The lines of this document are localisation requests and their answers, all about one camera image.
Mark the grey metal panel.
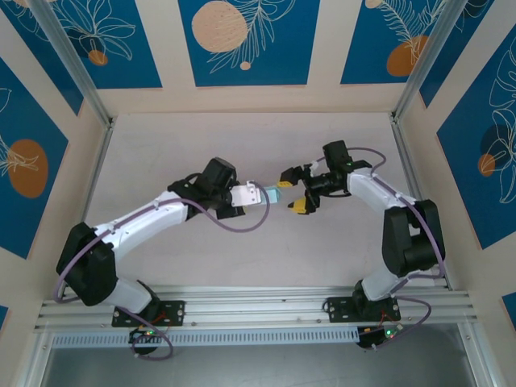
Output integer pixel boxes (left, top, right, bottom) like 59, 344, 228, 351
40, 344, 476, 387

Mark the aluminium side rail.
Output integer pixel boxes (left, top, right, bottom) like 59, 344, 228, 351
389, 112, 455, 290
58, 120, 116, 300

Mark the aluminium mounting rail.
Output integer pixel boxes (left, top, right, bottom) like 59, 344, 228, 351
34, 284, 481, 332

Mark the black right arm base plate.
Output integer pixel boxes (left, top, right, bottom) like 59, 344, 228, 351
325, 296, 402, 323

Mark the blue floral wall panel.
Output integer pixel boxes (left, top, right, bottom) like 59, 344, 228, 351
0, 58, 70, 261
0, 0, 85, 118
178, 0, 322, 88
340, 0, 448, 85
40, 0, 164, 90
418, 0, 516, 110
437, 40, 516, 251

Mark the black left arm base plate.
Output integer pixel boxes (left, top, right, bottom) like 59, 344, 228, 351
111, 300, 186, 328

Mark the grey slotted cable duct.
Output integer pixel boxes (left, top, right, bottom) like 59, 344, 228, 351
51, 326, 360, 348

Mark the aluminium frame post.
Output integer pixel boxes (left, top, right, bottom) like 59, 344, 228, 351
30, 0, 116, 131
393, 0, 481, 122

